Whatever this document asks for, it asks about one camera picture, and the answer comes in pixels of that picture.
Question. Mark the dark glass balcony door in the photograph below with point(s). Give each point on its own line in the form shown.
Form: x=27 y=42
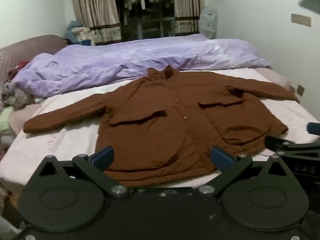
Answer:
x=147 y=17

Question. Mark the brown jacket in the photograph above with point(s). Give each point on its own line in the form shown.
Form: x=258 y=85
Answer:
x=160 y=130

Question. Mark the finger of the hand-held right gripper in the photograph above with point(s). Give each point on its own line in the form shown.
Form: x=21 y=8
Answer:
x=314 y=129
x=276 y=143

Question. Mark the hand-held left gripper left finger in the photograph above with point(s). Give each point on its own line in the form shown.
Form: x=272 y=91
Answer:
x=103 y=155

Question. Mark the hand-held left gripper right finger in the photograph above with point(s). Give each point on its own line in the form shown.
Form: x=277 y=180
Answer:
x=222 y=158

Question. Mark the beige curtain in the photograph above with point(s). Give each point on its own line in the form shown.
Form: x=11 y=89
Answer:
x=96 y=7
x=187 y=2

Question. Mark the mauve padded headboard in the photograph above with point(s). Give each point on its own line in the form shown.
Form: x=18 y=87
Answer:
x=27 y=48

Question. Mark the bed with white sheet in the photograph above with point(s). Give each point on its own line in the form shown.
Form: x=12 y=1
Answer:
x=62 y=135

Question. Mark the beige wall socket plate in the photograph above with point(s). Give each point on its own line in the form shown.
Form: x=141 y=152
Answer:
x=300 y=19

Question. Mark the purple duvet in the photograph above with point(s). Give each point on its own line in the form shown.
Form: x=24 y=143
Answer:
x=125 y=60

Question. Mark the pile of mixed clothes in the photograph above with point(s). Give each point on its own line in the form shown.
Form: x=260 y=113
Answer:
x=13 y=92

